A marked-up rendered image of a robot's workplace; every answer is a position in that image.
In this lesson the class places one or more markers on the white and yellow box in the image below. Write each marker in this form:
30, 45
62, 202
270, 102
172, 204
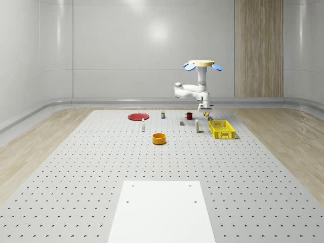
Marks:
197, 126

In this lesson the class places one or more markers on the red mug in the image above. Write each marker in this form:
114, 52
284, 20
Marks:
189, 116

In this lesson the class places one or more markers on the flat-sided can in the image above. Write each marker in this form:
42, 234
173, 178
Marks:
163, 115

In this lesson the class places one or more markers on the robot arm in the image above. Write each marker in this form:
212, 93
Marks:
188, 91

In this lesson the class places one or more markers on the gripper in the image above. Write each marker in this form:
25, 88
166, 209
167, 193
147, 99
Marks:
205, 107

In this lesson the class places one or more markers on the yellow basket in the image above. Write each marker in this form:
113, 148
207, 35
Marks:
222, 131

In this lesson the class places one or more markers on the grey cube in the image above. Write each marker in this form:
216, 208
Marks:
181, 123

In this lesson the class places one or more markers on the small white bottle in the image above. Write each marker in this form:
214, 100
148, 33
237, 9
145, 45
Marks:
143, 126

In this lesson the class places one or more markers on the red plate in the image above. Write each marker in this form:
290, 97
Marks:
138, 117

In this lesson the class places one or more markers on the white board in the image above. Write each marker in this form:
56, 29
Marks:
162, 212

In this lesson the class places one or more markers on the yellow bowl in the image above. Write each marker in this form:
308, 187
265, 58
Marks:
159, 139

